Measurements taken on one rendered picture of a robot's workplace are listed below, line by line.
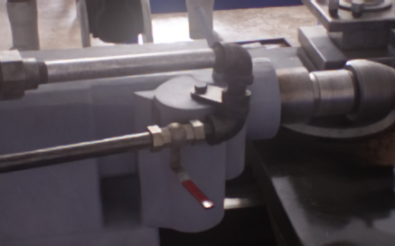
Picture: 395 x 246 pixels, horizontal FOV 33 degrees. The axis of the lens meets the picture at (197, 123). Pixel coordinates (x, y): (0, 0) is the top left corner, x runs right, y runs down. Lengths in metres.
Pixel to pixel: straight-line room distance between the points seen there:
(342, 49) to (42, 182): 0.58
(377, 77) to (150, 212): 0.36
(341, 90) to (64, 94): 0.37
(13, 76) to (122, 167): 0.29
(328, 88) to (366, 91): 0.05
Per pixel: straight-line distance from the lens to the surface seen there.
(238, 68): 0.72
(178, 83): 0.80
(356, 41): 1.18
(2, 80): 0.61
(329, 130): 1.15
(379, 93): 0.94
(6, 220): 0.85
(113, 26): 1.64
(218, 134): 0.74
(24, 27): 1.65
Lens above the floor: 1.50
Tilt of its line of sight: 29 degrees down
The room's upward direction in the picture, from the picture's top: straight up
